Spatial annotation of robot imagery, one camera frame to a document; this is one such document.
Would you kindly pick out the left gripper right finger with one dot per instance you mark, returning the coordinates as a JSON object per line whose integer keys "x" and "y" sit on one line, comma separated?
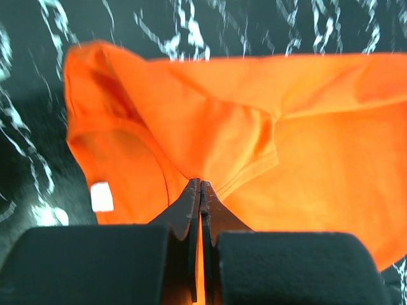
{"x": 242, "y": 266}

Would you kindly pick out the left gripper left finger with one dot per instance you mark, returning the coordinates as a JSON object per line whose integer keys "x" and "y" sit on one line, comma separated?
{"x": 153, "y": 263}

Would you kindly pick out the orange t shirt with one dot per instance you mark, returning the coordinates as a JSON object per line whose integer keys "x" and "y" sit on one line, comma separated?
{"x": 299, "y": 143}

